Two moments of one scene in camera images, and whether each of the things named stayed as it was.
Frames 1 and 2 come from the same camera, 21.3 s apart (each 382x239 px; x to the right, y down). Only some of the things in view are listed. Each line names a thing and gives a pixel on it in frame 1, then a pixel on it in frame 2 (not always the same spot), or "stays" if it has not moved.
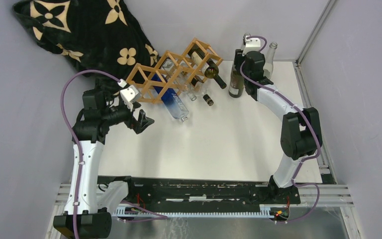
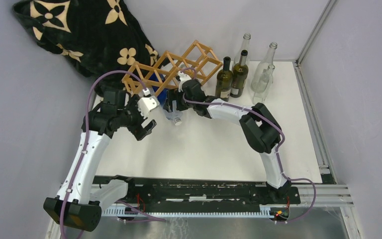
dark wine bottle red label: [208, 68] → [224, 81]
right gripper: [244, 57] → [173, 94]
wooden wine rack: [171, 75] stays
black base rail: [157, 192] stays
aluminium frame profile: [324, 162] stays
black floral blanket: [100, 35] stays
